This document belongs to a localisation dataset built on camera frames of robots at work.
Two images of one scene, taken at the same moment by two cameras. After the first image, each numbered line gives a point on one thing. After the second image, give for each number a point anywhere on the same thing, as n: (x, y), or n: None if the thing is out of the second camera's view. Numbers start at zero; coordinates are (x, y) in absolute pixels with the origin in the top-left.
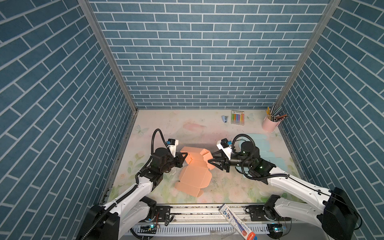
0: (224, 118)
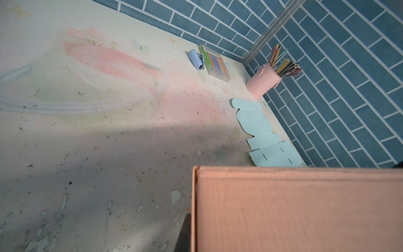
0: (196, 59)
